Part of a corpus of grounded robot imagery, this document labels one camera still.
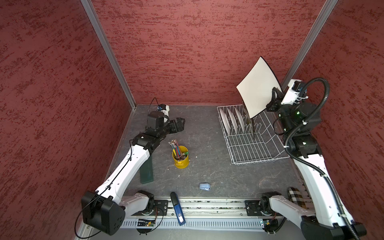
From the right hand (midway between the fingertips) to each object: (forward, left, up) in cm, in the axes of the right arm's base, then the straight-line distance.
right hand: (270, 90), depth 61 cm
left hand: (+1, +41, -22) cm, 47 cm away
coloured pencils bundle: (-8, +43, -32) cm, 54 cm away
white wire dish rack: (+3, -5, -45) cm, 46 cm away
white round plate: (+12, +7, -34) cm, 36 cm away
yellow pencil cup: (-14, +39, -37) cm, 56 cm away
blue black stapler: (-35, +41, -43) cm, 69 cm away
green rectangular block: (-16, +61, -47) cm, 79 cm away
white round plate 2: (+12, +2, -33) cm, 36 cm away
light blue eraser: (-25, +27, -45) cm, 58 cm away
